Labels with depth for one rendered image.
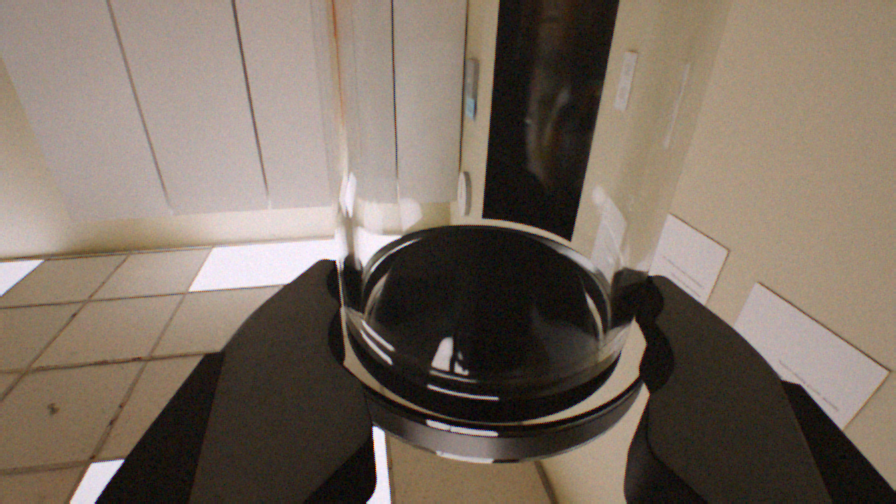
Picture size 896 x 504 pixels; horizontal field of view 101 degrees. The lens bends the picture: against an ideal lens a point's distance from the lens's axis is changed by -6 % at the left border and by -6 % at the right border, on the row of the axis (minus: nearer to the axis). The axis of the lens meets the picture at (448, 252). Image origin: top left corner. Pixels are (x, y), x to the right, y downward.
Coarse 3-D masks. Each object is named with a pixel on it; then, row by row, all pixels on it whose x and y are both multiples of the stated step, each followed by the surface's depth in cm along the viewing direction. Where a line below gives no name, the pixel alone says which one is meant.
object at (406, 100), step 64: (320, 0) 7; (384, 0) 6; (448, 0) 6; (512, 0) 5; (576, 0) 5; (640, 0) 6; (704, 0) 6; (320, 64) 8; (384, 64) 7; (448, 64) 6; (512, 64) 6; (576, 64) 6; (640, 64) 6; (704, 64) 7; (384, 128) 7; (448, 128) 6; (512, 128) 6; (576, 128) 6; (640, 128) 7; (384, 192) 8; (448, 192) 7; (512, 192) 7; (576, 192) 7; (640, 192) 7; (384, 256) 8; (448, 256) 8; (512, 256) 7; (576, 256) 8; (640, 256) 9; (384, 320) 9; (448, 320) 8; (512, 320) 8; (576, 320) 9; (384, 384) 10; (448, 384) 9; (512, 384) 9; (576, 384) 10; (640, 384) 10; (576, 448) 10
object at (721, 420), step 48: (672, 288) 11; (672, 336) 9; (720, 336) 9; (672, 384) 7; (720, 384) 7; (768, 384) 8; (672, 432) 7; (720, 432) 6; (768, 432) 7; (624, 480) 7; (672, 480) 6; (720, 480) 6; (768, 480) 6; (816, 480) 6
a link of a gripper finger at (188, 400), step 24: (216, 360) 8; (192, 384) 7; (216, 384) 7; (168, 408) 7; (192, 408) 7; (168, 432) 6; (192, 432) 6; (144, 456) 6; (168, 456) 6; (192, 456) 6; (120, 480) 5; (144, 480) 5; (168, 480) 5; (192, 480) 5
